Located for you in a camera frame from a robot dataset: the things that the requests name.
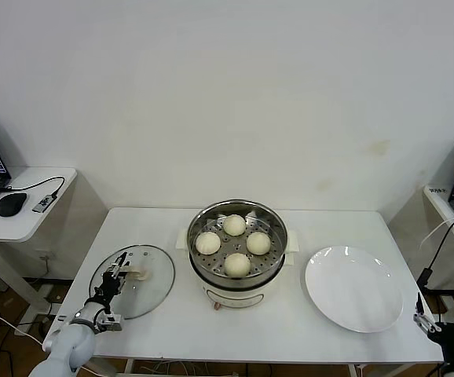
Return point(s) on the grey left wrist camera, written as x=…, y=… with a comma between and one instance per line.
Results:
x=111, y=324

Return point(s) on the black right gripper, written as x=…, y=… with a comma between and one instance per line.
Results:
x=452, y=341

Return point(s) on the black computer mouse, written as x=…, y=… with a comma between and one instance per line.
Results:
x=12, y=204

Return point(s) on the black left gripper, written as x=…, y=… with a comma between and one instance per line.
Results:
x=108, y=288

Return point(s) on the white round plate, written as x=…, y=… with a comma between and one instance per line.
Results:
x=352, y=290

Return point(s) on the white side table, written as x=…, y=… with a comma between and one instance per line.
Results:
x=439, y=201
x=23, y=224

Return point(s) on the white steamed baozi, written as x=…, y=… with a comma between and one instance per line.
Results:
x=208, y=242
x=237, y=264
x=258, y=242
x=235, y=225

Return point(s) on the grey usb hub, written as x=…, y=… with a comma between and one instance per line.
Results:
x=45, y=203

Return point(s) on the cream electric cooking pot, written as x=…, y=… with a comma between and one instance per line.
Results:
x=235, y=296

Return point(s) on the perforated steel steamer basket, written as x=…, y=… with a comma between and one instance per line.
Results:
x=201, y=220

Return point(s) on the white wall socket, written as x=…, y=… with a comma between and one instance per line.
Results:
x=48, y=257

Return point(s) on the small white paper label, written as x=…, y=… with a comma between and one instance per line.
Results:
x=438, y=191

